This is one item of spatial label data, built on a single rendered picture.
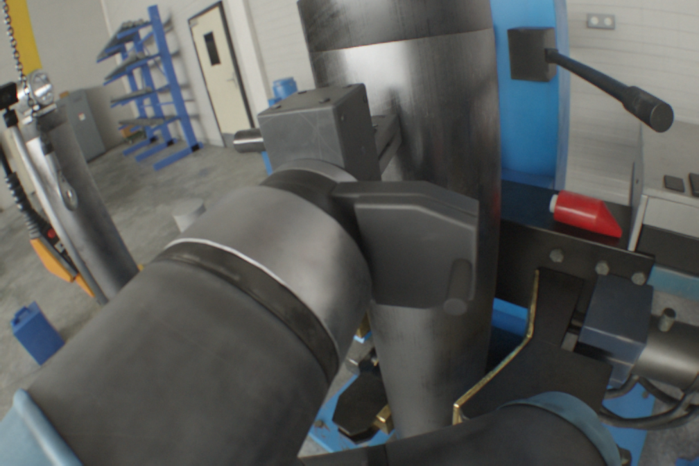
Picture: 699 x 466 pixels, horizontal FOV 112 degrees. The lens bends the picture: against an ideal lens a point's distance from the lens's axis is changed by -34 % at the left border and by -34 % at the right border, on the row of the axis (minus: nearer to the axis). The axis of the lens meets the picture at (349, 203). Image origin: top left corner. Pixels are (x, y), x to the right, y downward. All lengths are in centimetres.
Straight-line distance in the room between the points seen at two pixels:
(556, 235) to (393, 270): 49
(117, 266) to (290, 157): 143
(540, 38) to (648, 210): 33
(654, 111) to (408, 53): 22
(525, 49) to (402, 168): 40
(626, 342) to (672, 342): 10
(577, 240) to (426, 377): 33
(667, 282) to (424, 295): 53
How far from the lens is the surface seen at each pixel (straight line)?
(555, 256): 64
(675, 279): 65
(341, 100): 18
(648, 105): 33
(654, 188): 57
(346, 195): 16
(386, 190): 16
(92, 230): 152
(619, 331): 56
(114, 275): 160
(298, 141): 19
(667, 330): 63
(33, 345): 303
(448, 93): 33
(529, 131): 80
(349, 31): 33
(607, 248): 62
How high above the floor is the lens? 143
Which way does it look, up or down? 28 degrees down
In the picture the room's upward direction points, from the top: 12 degrees counter-clockwise
